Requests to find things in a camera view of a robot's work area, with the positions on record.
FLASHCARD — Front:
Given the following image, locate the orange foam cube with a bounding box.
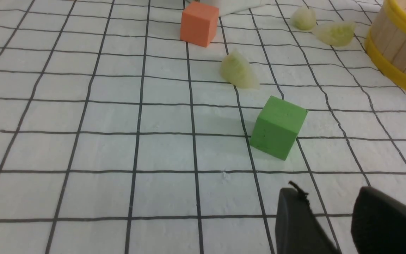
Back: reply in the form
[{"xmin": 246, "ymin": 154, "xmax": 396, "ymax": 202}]
[{"xmin": 179, "ymin": 1, "xmax": 219, "ymax": 48}]

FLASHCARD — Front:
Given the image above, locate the white box green lid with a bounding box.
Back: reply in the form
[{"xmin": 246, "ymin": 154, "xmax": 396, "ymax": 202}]
[{"xmin": 187, "ymin": 0, "xmax": 270, "ymax": 17}]

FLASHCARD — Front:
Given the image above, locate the green foam cube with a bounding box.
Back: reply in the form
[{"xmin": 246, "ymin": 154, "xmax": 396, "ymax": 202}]
[{"xmin": 250, "ymin": 96, "xmax": 309, "ymax": 161}]

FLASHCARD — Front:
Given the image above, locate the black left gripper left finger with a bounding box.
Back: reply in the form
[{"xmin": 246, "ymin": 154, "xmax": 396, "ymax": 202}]
[{"xmin": 275, "ymin": 181, "xmax": 340, "ymax": 254}]

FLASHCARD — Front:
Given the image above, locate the bamboo steamer tray yellow rim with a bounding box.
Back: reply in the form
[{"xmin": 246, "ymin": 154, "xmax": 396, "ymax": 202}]
[{"xmin": 364, "ymin": 0, "xmax": 406, "ymax": 91}]

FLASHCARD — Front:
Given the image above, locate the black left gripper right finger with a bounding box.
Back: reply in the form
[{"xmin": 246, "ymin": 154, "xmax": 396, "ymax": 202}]
[{"xmin": 351, "ymin": 187, "xmax": 406, "ymax": 254}]

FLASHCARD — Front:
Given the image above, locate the pale green dumpling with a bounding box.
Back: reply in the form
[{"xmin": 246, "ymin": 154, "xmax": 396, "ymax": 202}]
[
  {"xmin": 220, "ymin": 48, "xmax": 260, "ymax": 89},
  {"xmin": 312, "ymin": 21, "xmax": 356, "ymax": 47},
  {"xmin": 290, "ymin": 5, "xmax": 317, "ymax": 31}
]

